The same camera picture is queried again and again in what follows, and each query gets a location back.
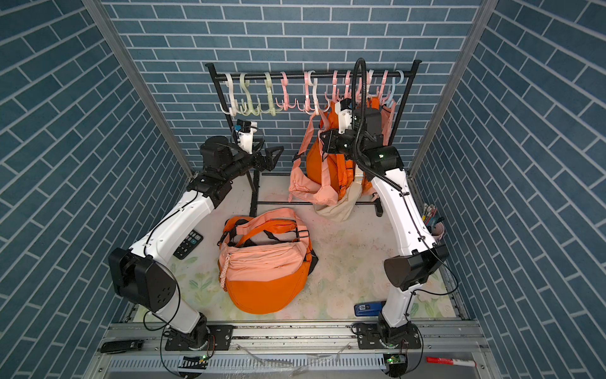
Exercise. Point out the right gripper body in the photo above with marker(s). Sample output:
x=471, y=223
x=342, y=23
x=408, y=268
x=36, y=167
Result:
x=339, y=146

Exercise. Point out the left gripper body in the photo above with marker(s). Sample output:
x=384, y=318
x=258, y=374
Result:
x=252, y=163

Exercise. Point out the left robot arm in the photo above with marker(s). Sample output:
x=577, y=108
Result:
x=141, y=273

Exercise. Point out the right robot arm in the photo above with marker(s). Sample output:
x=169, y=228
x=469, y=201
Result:
x=418, y=253

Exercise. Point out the green plastic hook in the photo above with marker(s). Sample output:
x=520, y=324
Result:
x=271, y=108
x=247, y=107

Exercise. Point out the white plastic hook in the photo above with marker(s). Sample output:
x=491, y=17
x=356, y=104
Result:
x=232, y=107

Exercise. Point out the black clothes rack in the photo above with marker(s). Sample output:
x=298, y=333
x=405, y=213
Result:
x=254, y=176

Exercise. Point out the black calculator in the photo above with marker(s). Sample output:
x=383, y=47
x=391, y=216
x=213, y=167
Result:
x=186, y=247

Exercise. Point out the pink pen cup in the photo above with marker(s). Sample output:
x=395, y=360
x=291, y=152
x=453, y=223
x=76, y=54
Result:
x=433, y=221

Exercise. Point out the blue black stapler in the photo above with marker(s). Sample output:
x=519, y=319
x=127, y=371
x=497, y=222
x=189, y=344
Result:
x=372, y=309

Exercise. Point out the black remote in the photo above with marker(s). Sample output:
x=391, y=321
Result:
x=121, y=346

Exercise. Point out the red white marker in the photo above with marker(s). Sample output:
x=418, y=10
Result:
x=451, y=361

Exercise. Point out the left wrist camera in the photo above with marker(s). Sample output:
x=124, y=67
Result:
x=245, y=131

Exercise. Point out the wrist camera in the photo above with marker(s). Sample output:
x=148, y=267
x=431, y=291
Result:
x=343, y=110
x=245, y=131

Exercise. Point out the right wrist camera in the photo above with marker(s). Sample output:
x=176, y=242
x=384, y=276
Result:
x=343, y=110

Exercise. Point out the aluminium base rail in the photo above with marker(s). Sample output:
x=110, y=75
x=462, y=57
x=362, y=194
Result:
x=294, y=349

